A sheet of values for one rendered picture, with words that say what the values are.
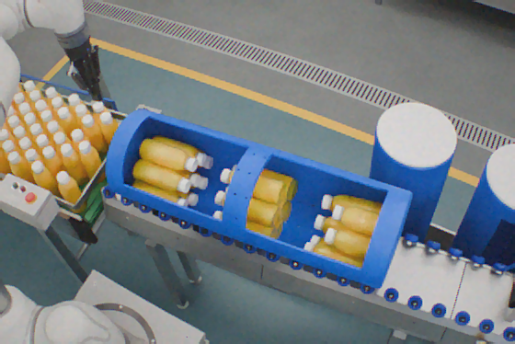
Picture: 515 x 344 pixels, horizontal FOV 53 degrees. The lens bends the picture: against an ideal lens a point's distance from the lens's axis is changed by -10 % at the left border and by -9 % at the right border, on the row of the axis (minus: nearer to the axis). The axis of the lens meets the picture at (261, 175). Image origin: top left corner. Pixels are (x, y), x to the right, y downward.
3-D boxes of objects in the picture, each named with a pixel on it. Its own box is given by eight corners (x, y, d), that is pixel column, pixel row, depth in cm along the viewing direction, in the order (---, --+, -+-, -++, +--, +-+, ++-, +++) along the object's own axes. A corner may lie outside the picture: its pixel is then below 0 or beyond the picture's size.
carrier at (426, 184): (417, 284, 245) (415, 230, 261) (462, 171, 173) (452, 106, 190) (355, 283, 248) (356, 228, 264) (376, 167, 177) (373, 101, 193)
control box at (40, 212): (45, 232, 173) (33, 215, 165) (3, 212, 179) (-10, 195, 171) (61, 208, 178) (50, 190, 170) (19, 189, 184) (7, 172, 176)
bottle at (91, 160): (110, 176, 197) (97, 147, 184) (97, 187, 195) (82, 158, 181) (100, 166, 200) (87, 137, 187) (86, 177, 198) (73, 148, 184)
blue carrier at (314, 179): (375, 305, 157) (389, 258, 134) (119, 210, 182) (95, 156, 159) (404, 227, 172) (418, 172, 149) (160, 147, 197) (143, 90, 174)
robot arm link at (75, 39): (45, 31, 134) (52, 48, 139) (71, 37, 132) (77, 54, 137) (65, 9, 139) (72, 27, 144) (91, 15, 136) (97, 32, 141)
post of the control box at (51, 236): (116, 324, 258) (32, 216, 177) (108, 321, 259) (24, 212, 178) (120, 317, 260) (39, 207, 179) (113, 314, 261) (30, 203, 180)
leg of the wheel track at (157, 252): (185, 311, 261) (154, 249, 210) (175, 306, 263) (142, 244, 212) (190, 301, 264) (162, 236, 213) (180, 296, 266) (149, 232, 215)
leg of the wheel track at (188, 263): (198, 287, 268) (172, 220, 217) (188, 282, 270) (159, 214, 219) (203, 277, 271) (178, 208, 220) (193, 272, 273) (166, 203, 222)
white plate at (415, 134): (461, 167, 173) (460, 170, 174) (452, 104, 189) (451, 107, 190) (378, 164, 176) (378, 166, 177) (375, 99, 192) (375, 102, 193)
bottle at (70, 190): (77, 217, 188) (62, 190, 174) (66, 207, 191) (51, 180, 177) (91, 204, 191) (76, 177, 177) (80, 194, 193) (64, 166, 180)
